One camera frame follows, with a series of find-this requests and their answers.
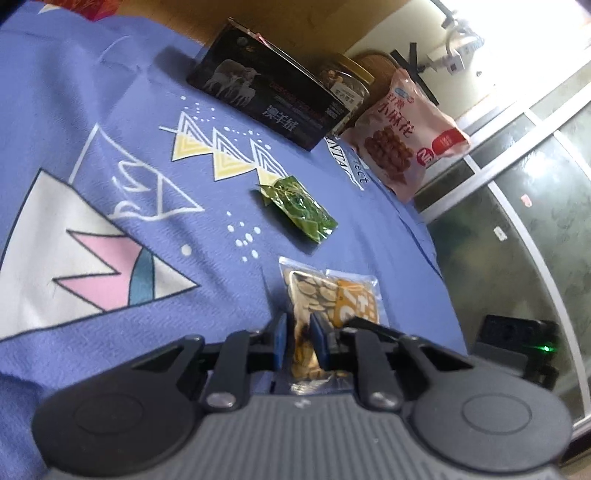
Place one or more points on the red gift bag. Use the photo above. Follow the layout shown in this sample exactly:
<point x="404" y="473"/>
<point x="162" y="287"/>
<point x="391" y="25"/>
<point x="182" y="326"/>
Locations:
<point x="83" y="7"/>

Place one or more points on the black tape cross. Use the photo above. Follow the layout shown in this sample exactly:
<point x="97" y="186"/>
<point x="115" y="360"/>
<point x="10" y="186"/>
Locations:
<point x="412" y="57"/>

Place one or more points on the green snack packet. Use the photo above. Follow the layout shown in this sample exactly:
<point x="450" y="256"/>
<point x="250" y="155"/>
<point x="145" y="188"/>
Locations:
<point x="295" y="210"/>

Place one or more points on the white wall-mounted device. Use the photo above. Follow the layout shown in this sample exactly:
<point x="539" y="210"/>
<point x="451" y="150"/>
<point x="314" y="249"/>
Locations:
<point x="455" y="60"/>

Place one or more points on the blue printed blanket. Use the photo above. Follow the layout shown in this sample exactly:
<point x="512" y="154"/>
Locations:
<point x="138" y="138"/>

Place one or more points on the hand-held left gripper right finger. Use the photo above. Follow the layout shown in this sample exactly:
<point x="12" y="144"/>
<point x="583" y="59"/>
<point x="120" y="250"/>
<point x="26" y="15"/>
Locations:
<point x="318" y="341"/>

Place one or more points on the black printed box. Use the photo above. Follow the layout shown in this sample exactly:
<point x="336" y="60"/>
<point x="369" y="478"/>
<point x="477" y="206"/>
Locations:
<point x="258" y="87"/>

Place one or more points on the wooden board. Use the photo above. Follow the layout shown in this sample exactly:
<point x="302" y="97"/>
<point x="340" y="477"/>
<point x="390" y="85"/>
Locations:
<point x="277" y="18"/>

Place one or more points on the pink snack bag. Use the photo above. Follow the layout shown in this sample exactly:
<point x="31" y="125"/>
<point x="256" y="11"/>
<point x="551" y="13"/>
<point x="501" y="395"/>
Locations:
<point x="397" y="138"/>

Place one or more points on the clear nut jar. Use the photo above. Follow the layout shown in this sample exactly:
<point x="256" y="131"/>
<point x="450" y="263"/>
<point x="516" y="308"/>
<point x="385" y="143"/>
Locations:
<point x="348" y="83"/>

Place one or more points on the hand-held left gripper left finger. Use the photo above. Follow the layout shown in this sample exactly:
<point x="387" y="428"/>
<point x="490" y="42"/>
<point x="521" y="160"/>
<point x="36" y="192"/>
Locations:
<point x="279" y="341"/>

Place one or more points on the peanut packet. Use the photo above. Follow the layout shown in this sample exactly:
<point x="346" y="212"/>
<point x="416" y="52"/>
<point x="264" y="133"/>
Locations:
<point x="318" y="290"/>

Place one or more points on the white framed window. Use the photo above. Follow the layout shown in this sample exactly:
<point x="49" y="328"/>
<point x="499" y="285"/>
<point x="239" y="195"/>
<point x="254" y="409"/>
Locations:
<point x="531" y="152"/>

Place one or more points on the brown woven mat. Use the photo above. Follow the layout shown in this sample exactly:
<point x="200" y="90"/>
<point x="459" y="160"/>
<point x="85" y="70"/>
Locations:
<point x="378" y="60"/>

